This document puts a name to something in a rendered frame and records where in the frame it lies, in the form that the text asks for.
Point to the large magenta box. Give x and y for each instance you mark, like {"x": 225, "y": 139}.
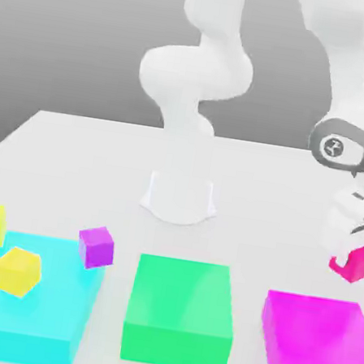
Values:
{"x": 318, "y": 347}

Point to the large green box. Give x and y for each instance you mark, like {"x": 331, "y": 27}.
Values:
{"x": 180, "y": 313}

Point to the small purple cube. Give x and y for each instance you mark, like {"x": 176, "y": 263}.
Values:
{"x": 96, "y": 249}

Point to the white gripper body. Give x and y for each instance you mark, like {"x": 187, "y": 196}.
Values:
{"x": 339, "y": 230}

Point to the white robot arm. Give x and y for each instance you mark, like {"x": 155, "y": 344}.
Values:
{"x": 197, "y": 82}

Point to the large cyan box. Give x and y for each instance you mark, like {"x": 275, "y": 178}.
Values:
{"x": 24, "y": 316}

